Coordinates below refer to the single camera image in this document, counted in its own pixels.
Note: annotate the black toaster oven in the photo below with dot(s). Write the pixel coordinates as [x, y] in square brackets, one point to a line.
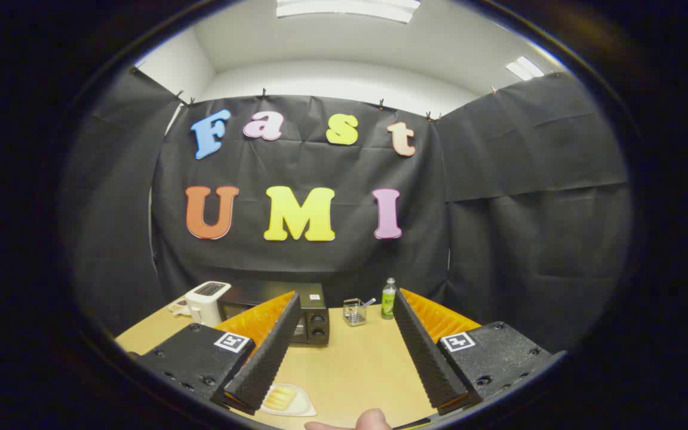
[260, 292]

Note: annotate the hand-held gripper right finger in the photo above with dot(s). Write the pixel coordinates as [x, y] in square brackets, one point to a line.
[427, 358]

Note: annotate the golden ridged bread roll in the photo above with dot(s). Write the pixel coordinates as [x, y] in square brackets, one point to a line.
[278, 397]

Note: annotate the white plate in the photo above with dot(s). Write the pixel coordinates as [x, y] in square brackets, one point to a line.
[303, 407]

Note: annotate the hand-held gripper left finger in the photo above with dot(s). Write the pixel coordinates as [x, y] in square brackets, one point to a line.
[266, 364]

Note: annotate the green drink bottle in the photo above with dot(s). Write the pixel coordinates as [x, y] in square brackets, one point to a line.
[389, 301]

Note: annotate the long ceiling light panel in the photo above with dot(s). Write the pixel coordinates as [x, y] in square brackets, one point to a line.
[350, 8]

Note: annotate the small ceiling light panel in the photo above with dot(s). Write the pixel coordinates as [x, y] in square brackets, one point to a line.
[524, 67]

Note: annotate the black backdrop cloth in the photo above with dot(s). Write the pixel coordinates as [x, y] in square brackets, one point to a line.
[296, 263]

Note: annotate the white pop-up toaster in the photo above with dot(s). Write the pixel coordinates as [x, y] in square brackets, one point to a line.
[203, 304]

